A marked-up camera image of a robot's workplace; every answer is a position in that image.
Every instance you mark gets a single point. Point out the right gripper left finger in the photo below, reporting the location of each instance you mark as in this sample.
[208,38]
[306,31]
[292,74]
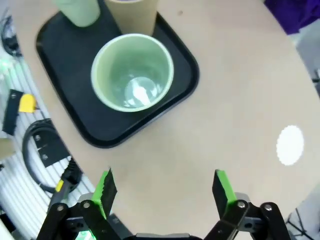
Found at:
[100,200]

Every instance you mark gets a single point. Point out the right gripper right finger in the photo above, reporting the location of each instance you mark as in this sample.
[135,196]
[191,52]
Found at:
[225,197]

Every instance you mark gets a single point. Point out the white scalloped paper coaster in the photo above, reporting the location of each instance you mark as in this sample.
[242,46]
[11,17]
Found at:
[290,145]

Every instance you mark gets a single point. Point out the pale green plastic cup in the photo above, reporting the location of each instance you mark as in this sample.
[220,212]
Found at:
[132,75]
[80,12]

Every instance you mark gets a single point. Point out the brown plastic cup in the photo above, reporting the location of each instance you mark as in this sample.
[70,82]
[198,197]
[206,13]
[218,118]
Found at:
[132,17]

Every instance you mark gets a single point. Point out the black connector with yellow label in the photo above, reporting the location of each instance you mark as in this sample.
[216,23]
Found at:
[67,180]

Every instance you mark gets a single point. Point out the black metal plate with screws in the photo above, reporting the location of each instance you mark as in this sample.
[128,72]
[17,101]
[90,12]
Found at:
[50,150]

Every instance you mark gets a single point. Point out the brown cardboard piece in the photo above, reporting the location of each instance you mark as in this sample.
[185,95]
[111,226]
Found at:
[6,148]

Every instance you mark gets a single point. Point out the black plastic serving tray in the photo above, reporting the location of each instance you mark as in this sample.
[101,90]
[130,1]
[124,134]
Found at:
[75,82]

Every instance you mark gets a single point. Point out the yellow plastic block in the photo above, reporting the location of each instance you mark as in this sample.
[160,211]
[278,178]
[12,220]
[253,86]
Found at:
[26,103]

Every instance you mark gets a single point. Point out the person in purple hoodie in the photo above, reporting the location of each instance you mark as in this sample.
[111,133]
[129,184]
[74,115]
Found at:
[295,12]

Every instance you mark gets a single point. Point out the long black metal bracket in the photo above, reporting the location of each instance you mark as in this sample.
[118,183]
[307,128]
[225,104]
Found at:
[11,112]

